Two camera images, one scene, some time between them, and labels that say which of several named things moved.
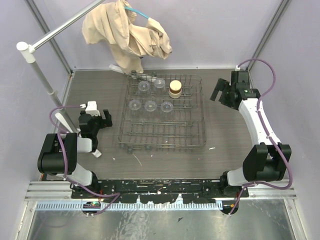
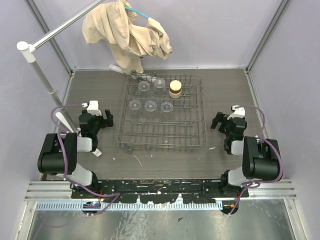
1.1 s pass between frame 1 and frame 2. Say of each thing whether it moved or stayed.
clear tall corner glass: stayed
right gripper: moved
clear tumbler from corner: stayed
